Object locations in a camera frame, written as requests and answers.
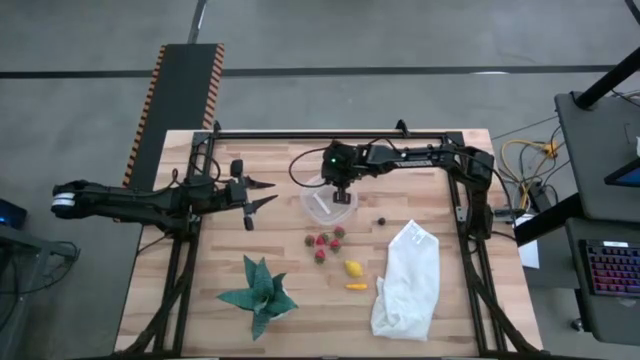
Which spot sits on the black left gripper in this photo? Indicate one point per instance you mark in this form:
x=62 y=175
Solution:
x=236 y=192

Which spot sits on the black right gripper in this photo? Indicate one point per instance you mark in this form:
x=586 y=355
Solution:
x=341 y=196

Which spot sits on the red strawberry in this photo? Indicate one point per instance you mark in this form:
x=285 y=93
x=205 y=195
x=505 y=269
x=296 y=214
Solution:
x=335 y=245
x=320 y=256
x=339 y=232
x=310 y=241
x=321 y=240

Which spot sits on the yellow lemon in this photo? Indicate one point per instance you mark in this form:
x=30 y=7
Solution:
x=354 y=269

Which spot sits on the small yellow pepper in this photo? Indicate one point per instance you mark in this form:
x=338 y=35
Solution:
x=356 y=287

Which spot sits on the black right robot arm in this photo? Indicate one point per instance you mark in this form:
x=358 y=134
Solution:
x=425 y=157

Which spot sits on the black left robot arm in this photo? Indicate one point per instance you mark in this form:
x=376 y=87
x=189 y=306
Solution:
x=125 y=202

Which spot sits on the clear plastic tupperware container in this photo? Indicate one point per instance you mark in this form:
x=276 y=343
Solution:
x=320 y=215

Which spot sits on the green snake plant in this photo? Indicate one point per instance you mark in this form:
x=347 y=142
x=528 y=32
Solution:
x=262 y=295

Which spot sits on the white cloth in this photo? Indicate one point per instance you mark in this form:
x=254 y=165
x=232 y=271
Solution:
x=410 y=285

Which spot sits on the black ramp with orange stripes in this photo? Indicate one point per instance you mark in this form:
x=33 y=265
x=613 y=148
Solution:
x=180 y=90

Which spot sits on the white paper sheet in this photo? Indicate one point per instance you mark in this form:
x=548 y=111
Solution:
x=530 y=252

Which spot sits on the blue-lit device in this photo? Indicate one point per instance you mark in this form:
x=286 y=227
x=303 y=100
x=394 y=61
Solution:
x=10 y=215

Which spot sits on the backlit rainbow keyboard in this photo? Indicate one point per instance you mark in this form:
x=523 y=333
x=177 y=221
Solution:
x=612 y=267

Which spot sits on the monitor with blue screen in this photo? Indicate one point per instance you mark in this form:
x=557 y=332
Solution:
x=627 y=176

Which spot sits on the black pole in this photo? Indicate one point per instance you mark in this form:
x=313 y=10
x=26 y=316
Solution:
x=605 y=80

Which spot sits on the black frame clamp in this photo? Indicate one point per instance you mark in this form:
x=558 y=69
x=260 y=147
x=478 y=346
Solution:
x=216 y=126
x=400 y=127

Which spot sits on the silver frame bracket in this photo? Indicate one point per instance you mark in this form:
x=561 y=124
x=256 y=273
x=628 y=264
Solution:
x=461 y=214

